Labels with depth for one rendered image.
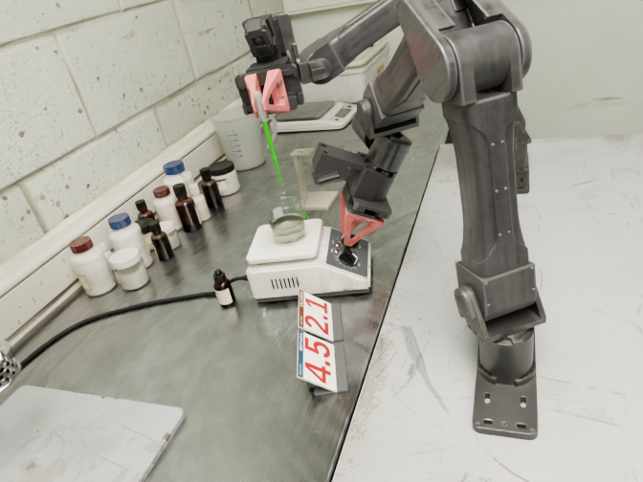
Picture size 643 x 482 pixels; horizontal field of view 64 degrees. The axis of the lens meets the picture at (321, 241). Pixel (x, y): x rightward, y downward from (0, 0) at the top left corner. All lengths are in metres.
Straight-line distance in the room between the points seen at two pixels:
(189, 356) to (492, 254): 0.48
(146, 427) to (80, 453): 0.08
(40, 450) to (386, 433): 0.45
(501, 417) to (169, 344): 0.51
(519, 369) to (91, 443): 0.55
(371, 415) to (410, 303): 0.22
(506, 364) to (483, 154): 0.26
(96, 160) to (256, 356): 0.65
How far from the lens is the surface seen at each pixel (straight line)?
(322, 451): 0.65
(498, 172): 0.57
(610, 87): 2.22
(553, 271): 0.89
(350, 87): 1.87
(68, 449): 0.79
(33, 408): 0.88
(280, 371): 0.76
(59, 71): 1.23
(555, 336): 0.77
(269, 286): 0.86
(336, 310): 0.83
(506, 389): 0.68
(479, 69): 0.54
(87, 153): 1.24
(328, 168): 0.80
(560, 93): 2.21
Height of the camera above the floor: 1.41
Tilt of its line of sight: 30 degrees down
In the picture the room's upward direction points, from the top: 12 degrees counter-clockwise
